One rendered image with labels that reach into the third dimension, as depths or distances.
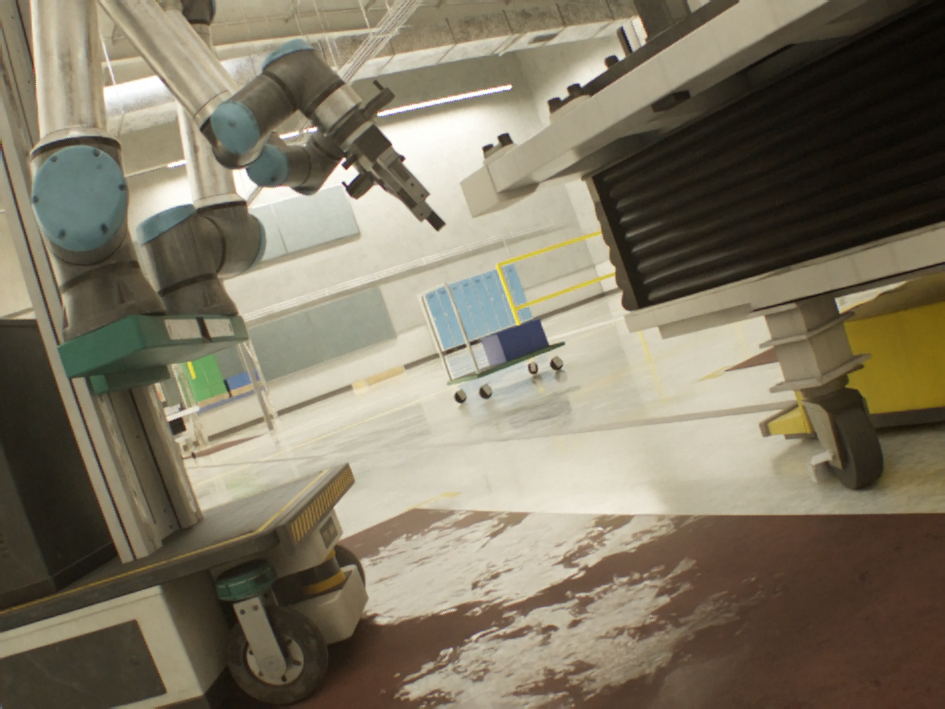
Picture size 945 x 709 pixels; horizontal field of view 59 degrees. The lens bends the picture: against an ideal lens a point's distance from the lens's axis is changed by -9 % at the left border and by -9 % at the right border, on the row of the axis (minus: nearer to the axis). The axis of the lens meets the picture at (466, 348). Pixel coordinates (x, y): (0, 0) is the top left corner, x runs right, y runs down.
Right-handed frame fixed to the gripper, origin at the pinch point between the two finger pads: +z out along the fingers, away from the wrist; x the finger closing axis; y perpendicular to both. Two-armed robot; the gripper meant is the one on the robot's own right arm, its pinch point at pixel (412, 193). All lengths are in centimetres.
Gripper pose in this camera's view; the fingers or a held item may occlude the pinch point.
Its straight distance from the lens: 158.5
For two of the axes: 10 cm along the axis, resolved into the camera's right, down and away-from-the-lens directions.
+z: 6.7, 7.2, 1.7
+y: -7.3, 6.8, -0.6
